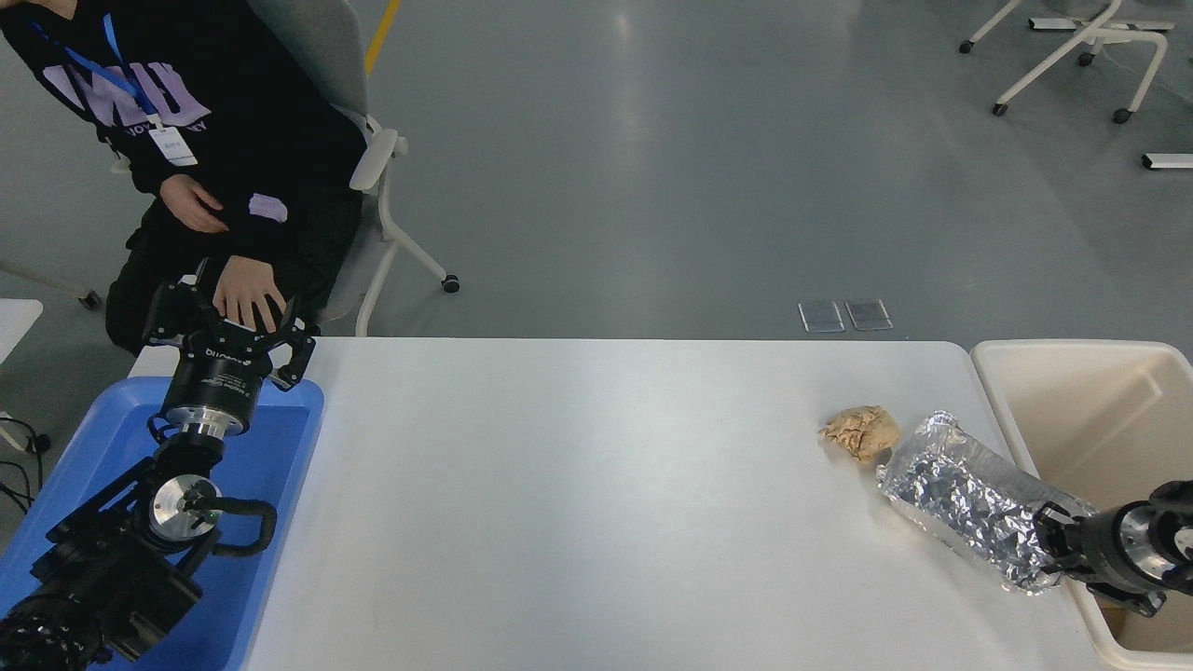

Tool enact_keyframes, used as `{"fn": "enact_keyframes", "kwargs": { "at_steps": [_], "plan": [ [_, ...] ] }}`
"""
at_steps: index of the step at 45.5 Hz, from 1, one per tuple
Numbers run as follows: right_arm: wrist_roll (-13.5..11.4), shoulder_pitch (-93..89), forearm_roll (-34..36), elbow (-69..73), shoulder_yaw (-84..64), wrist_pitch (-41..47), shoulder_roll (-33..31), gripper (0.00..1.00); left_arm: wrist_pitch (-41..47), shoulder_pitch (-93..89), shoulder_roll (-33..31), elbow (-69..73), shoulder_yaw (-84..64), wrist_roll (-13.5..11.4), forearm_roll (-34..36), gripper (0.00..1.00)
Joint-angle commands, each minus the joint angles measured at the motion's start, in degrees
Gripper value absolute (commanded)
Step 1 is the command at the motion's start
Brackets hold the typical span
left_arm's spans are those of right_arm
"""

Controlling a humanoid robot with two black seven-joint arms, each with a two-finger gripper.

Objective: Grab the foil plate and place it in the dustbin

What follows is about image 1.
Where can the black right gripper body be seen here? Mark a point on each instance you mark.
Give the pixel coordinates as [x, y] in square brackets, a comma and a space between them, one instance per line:
[1100, 550]

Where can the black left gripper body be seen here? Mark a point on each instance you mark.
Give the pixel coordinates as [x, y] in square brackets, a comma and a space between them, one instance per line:
[216, 377]

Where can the silver foil tray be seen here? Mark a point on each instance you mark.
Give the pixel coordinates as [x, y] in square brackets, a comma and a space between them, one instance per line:
[960, 494]

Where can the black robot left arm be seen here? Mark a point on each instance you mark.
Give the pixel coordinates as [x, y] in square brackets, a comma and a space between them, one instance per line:
[112, 559]

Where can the clear floor plate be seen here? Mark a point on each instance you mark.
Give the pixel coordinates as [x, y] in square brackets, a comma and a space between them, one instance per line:
[870, 315]
[821, 317]

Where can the person's left hand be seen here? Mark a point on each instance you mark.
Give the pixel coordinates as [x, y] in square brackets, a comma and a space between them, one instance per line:
[247, 294]

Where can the person's right hand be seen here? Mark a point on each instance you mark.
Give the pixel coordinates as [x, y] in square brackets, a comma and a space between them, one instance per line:
[191, 203]

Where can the white chair leg with caster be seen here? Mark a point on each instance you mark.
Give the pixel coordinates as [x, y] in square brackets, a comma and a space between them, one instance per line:
[88, 298]

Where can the blue plastic tray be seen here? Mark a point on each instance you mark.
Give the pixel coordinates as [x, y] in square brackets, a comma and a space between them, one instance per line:
[270, 447]

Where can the large pale plastic bin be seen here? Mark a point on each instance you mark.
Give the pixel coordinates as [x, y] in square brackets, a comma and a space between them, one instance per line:
[1109, 419]

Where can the small white side table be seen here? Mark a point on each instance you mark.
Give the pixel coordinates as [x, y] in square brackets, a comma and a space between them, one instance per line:
[17, 326]

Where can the white ID badge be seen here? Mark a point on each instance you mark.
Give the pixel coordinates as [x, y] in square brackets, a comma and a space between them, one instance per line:
[173, 146]

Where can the grey white office chair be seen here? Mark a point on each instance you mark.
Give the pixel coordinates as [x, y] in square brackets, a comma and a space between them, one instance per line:
[377, 154]

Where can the person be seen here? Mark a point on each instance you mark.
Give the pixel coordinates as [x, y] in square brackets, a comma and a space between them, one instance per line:
[261, 112]

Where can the crumpled tan paper ball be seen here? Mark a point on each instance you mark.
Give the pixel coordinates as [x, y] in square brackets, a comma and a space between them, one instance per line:
[862, 433]

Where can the white floor bar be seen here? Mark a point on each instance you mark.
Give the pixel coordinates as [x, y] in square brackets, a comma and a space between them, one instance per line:
[1053, 23]
[1170, 161]

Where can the white chair base with casters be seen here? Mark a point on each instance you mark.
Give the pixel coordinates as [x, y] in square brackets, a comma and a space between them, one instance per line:
[1072, 48]

